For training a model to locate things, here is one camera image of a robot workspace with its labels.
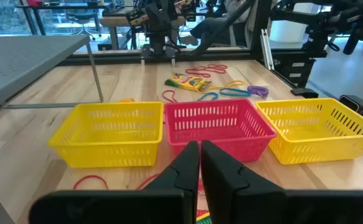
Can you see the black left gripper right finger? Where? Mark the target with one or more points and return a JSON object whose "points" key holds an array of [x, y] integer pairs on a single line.
{"points": [[246, 202]]}

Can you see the black background desk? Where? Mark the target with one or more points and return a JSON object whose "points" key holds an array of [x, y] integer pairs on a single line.
{"points": [[59, 6]]}

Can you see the grey perforated metal riser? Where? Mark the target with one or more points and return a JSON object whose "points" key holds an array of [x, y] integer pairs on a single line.
{"points": [[28, 62]]}

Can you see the black table-level camera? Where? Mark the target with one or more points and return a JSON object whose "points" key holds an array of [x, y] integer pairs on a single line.
{"points": [[355, 104]]}

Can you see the black clamp foot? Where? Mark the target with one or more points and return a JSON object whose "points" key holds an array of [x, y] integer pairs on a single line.
{"points": [[304, 92]]}

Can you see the yellow rubber band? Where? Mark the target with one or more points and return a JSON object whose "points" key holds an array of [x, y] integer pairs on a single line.
{"points": [[240, 82]]}

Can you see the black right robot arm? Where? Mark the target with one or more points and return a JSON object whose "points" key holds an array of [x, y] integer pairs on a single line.
{"points": [[159, 31]]}

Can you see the silver metal bracket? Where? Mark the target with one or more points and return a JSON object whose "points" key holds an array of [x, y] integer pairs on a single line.
{"points": [[266, 49]]}

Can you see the red strip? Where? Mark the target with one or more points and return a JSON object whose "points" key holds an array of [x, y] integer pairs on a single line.
{"points": [[168, 91]]}

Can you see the yellow plastic slotted basket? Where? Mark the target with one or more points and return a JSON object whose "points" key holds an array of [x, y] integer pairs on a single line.
{"points": [[305, 132], [106, 155]]}

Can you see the wooden background desk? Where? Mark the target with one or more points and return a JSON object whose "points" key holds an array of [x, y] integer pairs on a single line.
{"points": [[119, 21]]}

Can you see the person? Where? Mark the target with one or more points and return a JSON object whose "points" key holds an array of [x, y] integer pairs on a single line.
{"points": [[218, 31]]}

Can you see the red plastic slotted basket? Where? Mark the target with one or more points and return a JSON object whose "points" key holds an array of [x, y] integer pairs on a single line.
{"points": [[212, 133]]}

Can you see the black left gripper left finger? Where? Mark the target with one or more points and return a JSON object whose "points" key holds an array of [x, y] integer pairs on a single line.
{"points": [[168, 208]]}

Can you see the black office chair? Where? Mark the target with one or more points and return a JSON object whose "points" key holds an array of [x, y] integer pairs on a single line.
{"points": [[83, 17]]}

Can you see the white round column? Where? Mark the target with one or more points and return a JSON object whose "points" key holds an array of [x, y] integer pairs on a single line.
{"points": [[288, 31]]}

